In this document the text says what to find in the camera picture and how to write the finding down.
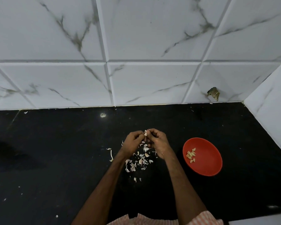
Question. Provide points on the person's right hand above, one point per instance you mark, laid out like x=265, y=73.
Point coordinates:
x=159, y=144

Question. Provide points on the person's left hand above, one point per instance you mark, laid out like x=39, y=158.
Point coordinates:
x=130, y=142

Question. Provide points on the person's right thumb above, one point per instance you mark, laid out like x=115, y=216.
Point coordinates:
x=151, y=131

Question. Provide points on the person's left fingers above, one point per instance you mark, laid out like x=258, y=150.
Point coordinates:
x=140, y=136

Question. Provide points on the person's right forearm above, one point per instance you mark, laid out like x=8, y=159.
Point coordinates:
x=180, y=187

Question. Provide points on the person's left forearm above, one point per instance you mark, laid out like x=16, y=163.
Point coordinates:
x=102, y=189

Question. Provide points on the pile of garlic skins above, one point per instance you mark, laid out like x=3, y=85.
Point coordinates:
x=140, y=159

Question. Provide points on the garlic stem piece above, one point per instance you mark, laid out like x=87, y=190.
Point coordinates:
x=110, y=155

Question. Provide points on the pile of peeled garlic cloves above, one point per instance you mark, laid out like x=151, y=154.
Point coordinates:
x=191, y=155

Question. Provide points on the red plastic bowl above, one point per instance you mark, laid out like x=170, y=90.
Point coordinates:
x=202, y=156

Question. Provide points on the dried leaf scrap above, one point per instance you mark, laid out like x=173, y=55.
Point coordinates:
x=213, y=93

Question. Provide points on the striped orange white garment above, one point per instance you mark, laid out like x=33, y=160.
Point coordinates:
x=159, y=220

